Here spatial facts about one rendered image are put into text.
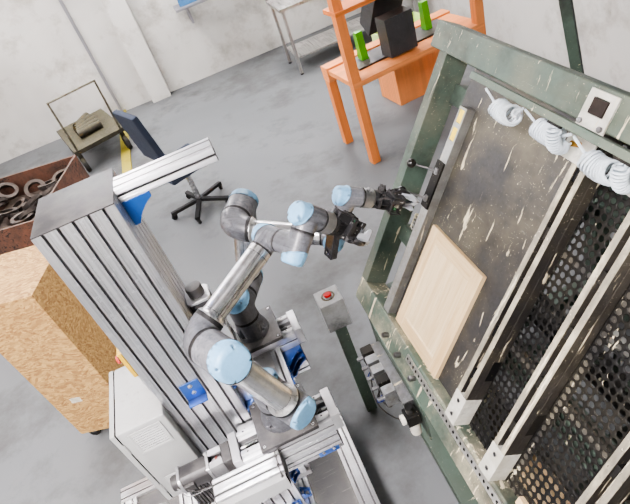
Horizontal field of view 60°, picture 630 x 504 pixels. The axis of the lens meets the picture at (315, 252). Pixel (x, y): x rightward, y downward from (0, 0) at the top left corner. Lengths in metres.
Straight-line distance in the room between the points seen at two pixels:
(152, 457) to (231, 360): 0.83
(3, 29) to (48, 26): 0.58
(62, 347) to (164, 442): 1.33
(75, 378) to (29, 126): 6.42
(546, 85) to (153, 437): 1.76
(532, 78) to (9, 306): 2.66
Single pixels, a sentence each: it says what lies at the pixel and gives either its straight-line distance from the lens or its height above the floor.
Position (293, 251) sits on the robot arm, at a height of 1.73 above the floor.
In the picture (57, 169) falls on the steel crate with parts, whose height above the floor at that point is 0.74.
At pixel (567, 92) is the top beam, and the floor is 1.91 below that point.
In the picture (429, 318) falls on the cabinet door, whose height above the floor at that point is 1.03.
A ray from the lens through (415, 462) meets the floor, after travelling 3.09.
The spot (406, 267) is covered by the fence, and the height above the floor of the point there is 1.11.
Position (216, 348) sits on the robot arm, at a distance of 1.53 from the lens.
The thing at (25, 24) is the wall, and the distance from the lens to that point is 9.11.
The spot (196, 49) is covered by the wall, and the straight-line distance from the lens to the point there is 9.16.
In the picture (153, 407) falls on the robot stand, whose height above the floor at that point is 1.23.
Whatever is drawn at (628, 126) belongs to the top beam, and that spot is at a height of 1.90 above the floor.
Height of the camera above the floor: 2.69
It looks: 37 degrees down
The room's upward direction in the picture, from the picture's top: 21 degrees counter-clockwise
